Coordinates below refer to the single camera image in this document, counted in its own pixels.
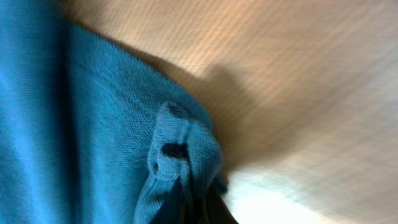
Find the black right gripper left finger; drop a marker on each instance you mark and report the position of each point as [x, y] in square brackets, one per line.
[172, 210]

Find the blue polo shirt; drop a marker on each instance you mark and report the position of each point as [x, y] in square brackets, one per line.
[90, 133]

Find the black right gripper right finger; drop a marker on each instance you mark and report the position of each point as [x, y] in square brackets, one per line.
[214, 210]

